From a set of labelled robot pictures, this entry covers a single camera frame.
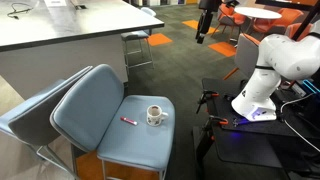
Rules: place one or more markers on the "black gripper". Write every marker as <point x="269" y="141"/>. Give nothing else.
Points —
<point x="208" y="7"/>

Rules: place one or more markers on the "white patterned mug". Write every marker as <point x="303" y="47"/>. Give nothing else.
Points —
<point x="155" y="115"/>

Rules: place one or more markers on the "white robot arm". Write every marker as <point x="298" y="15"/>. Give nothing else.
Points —
<point x="278" y="56"/>

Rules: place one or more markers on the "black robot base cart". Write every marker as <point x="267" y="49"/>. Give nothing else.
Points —
<point x="289" y="143"/>

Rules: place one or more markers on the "orange chair far left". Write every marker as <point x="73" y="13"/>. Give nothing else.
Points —
<point x="228" y="17"/>

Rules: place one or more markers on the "white round table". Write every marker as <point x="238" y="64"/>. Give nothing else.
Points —
<point x="256" y="13"/>

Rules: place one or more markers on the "grey orange chair near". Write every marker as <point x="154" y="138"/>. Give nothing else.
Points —
<point x="246" y="55"/>

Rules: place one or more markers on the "orange chair far right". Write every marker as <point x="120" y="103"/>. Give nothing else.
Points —
<point x="278" y="26"/>

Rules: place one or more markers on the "orange black clamp upper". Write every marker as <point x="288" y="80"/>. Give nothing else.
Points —
<point x="206" y="94"/>

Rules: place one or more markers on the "orange black clamp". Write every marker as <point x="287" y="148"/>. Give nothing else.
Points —
<point x="211" y="123"/>
<point x="206" y="94"/>

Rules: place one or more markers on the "orange black clamp lower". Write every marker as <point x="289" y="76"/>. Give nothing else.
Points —
<point x="211" y="123"/>

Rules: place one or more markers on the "red marker pen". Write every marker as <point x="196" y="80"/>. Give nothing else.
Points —
<point x="129" y="121"/>

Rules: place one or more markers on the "blue padded chair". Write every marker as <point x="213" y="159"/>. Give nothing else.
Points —
<point x="89" y="114"/>

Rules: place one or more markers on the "grey counter table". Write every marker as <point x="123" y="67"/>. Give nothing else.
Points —
<point x="42" y="41"/>

